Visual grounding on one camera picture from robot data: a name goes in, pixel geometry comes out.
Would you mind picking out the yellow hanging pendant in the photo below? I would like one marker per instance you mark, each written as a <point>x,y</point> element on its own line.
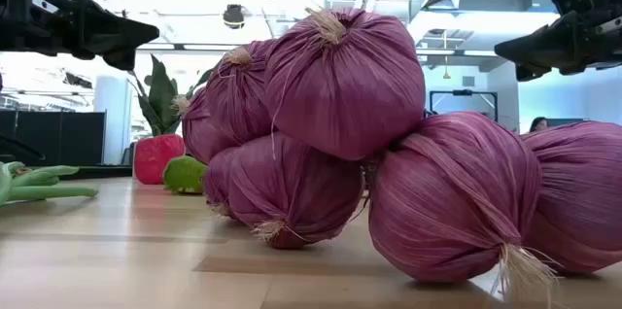
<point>446,75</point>

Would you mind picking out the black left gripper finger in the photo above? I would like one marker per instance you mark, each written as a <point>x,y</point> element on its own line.
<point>116,32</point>
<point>121,60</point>

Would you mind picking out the purple raffia onion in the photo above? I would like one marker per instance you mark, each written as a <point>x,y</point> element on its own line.
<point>583,192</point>
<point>345,90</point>
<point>238,95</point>
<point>216,180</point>
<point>199,134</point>
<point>296,187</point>
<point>452,192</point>

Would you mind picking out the black ceiling dome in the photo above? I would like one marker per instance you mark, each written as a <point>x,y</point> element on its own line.
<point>233,16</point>

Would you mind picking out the black low platform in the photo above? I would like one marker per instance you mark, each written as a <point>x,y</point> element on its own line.
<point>107,171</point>

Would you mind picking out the ceiling light strip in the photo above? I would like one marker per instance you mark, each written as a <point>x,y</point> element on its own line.
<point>452,52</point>
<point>194,47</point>

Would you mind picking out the dark monitor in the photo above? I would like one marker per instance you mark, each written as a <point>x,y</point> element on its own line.
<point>568,122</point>

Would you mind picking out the green onion bunch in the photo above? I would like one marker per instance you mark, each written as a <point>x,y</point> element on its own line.
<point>44,192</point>

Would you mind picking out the green lime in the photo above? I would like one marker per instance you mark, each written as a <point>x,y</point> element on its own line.
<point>184,175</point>

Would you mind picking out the person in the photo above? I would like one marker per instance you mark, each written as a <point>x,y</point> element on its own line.
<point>538,124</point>

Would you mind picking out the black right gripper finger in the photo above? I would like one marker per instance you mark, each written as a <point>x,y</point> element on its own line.
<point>529,73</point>
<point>544,46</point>

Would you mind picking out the white round column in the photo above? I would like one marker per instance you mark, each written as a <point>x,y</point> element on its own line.
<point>112,119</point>

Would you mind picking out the black metal frame stand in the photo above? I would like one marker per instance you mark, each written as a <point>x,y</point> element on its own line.
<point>461,92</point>

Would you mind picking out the dark green leafy plant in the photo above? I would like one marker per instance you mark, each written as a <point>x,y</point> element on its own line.
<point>162,90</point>

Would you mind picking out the black office partition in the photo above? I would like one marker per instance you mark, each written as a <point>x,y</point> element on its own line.
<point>73,136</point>

